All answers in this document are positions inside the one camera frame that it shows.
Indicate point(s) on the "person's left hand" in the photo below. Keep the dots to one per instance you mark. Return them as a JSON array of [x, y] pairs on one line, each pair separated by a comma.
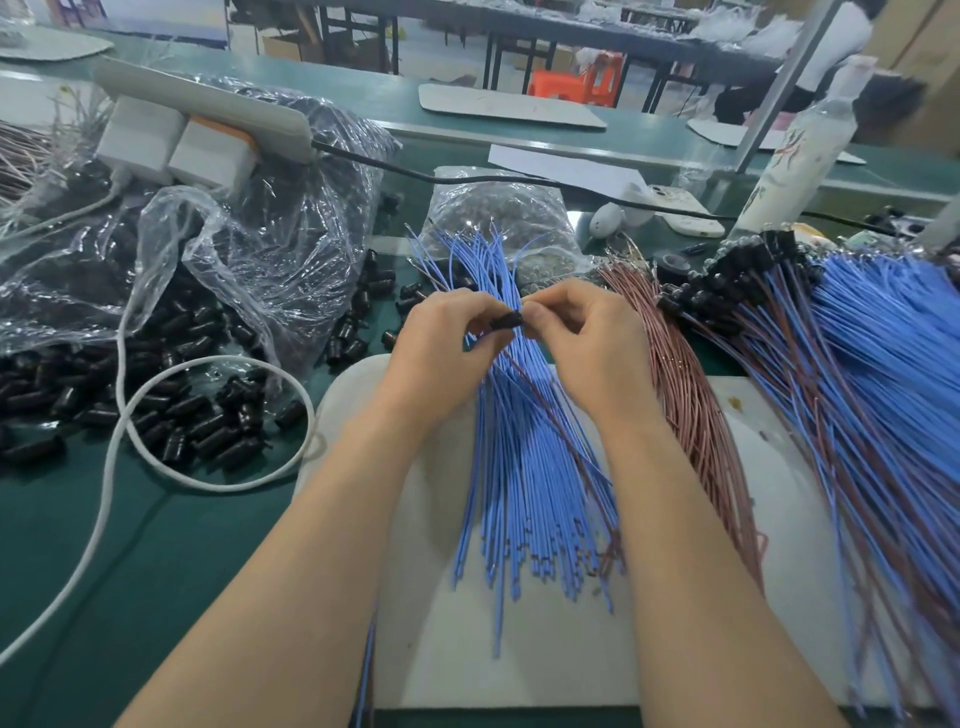
[[435, 368]]

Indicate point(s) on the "person's right hand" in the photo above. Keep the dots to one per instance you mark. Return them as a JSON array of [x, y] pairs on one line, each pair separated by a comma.
[[593, 353]]

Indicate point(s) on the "pile of black plastic caps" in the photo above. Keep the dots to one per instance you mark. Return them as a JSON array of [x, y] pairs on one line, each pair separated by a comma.
[[45, 398]]

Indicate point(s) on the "person's right forearm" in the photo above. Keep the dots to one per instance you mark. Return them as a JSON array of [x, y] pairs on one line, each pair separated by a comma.
[[713, 615]]

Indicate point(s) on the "person's left forearm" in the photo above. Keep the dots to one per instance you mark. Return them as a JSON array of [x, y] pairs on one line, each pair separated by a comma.
[[285, 615]]

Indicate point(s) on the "white computer mouse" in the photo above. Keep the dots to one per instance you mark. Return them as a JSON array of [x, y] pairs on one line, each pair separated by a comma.
[[606, 221]]

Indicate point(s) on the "small clear plastic bag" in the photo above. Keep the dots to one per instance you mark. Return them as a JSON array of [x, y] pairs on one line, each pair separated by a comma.
[[495, 218]]

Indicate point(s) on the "white flat device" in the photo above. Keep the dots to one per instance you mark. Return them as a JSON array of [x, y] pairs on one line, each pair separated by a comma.
[[680, 210]]

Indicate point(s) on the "white paper sheet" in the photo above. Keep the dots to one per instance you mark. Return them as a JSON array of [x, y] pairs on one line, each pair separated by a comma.
[[558, 168]]

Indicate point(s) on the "large clear plastic bag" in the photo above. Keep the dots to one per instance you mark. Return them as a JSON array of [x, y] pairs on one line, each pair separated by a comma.
[[293, 225]]

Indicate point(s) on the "white flat tray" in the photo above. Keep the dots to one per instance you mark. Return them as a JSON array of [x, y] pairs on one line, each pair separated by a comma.
[[510, 105], [45, 45], [717, 132]]

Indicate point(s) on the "orange plastic stool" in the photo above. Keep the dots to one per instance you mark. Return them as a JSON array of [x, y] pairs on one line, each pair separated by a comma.
[[582, 78]]

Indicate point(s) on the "white spray bottle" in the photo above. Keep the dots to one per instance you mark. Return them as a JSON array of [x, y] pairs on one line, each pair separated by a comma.
[[795, 158]]

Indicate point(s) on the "white work board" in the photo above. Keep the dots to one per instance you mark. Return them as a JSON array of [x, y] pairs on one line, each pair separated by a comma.
[[555, 653]]

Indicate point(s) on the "white orange charger adapter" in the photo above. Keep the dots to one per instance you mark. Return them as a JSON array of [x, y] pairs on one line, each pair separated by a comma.
[[210, 155]]

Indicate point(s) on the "white power strip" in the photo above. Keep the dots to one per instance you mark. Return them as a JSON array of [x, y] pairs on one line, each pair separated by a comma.
[[195, 98]]

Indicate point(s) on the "cardboard boxes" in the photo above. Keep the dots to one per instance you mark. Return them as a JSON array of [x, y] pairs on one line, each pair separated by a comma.
[[918, 53]]

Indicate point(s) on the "blue table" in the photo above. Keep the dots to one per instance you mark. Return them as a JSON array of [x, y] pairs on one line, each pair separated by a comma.
[[135, 15]]

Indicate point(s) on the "slanted metal frame post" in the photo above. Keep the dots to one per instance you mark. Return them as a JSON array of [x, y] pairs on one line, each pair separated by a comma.
[[783, 75]]

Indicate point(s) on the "long black-frame table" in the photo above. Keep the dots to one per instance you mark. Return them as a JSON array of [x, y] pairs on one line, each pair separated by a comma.
[[510, 18]]

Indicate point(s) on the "short metal frame post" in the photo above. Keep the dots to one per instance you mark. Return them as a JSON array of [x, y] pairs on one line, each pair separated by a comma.
[[941, 222]]

